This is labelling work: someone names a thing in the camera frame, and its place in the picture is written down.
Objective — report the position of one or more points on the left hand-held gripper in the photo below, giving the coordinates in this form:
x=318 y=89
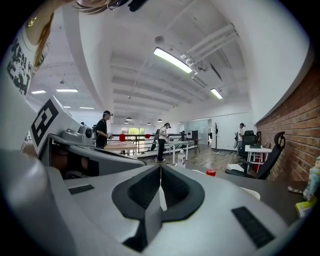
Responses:
x=45 y=122

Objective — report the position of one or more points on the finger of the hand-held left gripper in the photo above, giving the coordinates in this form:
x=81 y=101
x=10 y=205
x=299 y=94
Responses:
x=117 y=163

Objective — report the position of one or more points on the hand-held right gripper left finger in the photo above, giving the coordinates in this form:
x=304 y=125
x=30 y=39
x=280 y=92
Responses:
x=95 y=200

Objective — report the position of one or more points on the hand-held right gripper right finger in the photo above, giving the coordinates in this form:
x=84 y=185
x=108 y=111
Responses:
x=212 y=207

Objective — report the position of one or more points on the red-capped small bottle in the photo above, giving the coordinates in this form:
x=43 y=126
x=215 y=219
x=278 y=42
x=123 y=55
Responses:
x=210 y=172

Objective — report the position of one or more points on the cream perforated plastic basket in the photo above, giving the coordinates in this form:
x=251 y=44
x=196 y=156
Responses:
x=250 y=193

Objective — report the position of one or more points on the clear plastic water bottle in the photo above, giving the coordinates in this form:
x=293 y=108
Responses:
x=181 y=160

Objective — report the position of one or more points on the person's left forearm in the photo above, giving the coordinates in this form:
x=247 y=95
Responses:
x=28 y=150

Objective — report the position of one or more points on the person's left hand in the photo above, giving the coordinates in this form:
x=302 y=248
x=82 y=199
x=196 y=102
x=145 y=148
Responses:
x=58 y=160

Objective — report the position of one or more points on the wooden work table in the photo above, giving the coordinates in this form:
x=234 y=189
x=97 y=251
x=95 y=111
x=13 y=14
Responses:
x=120 y=146

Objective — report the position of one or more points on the red container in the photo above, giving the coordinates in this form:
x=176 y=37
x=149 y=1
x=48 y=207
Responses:
x=148 y=136
x=122 y=137

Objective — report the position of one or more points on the black metal railing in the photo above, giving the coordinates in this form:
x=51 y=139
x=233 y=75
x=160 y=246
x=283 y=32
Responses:
x=140 y=136

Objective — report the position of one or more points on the bright window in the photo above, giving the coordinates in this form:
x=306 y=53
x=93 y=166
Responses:
x=136 y=131

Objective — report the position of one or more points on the white floor cabinet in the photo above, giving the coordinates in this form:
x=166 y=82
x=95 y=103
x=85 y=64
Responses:
x=235 y=167

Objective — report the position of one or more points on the long ceiling light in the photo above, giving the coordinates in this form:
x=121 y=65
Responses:
x=38 y=92
x=87 y=107
x=216 y=93
x=67 y=90
x=172 y=60

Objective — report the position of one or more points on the dark grey table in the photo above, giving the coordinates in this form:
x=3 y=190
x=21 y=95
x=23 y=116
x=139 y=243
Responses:
x=270 y=197

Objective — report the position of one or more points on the white work table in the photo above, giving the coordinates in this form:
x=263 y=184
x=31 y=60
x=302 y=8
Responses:
x=180 y=142

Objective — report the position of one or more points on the black coat rack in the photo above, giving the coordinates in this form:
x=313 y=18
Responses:
x=216 y=135

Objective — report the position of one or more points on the small white side table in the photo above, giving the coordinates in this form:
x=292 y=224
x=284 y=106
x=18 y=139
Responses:
x=257 y=148

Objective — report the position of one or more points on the black office chair with headrest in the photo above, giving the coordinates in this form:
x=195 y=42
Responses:
x=270 y=160

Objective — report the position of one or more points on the yellow booklet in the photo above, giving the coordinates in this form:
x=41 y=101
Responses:
x=306 y=208

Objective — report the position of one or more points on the person's white printed shirt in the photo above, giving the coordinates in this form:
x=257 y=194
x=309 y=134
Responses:
x=15 y=107

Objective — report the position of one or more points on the round smoke detector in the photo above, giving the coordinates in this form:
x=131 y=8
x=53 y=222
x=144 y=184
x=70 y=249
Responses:
x=159 y=40

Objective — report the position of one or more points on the black hanging ceiling panel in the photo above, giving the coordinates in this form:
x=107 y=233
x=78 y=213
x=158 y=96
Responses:
x=216 y=72

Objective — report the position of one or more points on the person's neck and chest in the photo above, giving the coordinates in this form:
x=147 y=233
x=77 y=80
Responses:
x=35 y=35

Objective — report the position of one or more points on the thin-rimmed eyeglasses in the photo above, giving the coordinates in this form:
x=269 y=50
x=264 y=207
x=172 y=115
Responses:
x=113 y=4

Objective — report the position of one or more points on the white ceiling pipes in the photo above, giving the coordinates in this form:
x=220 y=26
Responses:
x=212 y=37

